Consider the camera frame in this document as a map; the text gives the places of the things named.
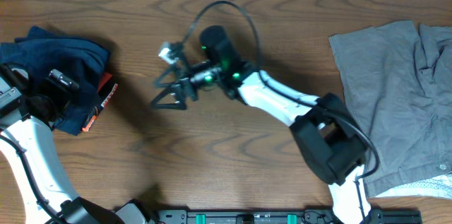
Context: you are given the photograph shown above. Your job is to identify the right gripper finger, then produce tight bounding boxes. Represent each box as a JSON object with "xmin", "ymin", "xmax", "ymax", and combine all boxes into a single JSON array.
[
  {"xmin": 153, "ymin": 52, "xmax": 187, "ymax": 88},
  {"xmin": 150, "ymin": 84, "xmax": 187, "ymax": 110}
]

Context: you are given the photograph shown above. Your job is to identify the dark blue denim shorts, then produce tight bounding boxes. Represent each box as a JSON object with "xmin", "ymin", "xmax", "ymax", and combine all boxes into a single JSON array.
[{"xmin": 1, "ymin": 26, "xmax": 110, "ymax": 93}]

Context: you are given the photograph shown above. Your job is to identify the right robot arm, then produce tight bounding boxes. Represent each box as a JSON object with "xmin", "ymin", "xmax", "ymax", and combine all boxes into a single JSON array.
[{"xmin": 150, "ymin": 25, "xmax": 371, "ymax": 223}]

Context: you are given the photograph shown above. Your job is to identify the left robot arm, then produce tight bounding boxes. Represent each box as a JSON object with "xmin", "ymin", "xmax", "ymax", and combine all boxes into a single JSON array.
[{"xmin": 1, "ymin": 64, "xmax": 158, "ymax": 224}]

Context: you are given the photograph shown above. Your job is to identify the folded navy blue garment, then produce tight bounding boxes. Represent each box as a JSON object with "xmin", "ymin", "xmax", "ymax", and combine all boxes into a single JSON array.
[{"xmin": 52, "ymin": 87, "xmax": 100, "ymax": 136}]

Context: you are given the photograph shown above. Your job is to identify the folded red black garment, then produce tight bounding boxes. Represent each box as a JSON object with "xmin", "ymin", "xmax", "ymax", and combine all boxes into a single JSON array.
[{"xmin": 81, "ymin": 72, "xmax": 118, "ymax": 132}]

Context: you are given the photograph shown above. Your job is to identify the grey button shorts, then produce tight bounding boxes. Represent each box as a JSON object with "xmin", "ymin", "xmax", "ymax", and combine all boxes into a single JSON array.
[{"xmin": 329, "ymin": 20, "xmax": 451, "ymax": 199}]

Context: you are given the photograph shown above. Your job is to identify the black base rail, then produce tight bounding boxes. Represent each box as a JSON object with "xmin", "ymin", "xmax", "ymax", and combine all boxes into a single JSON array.
[{"xmin": 156, "ymin": 209, "xmax": 423, "ymax": 224}]

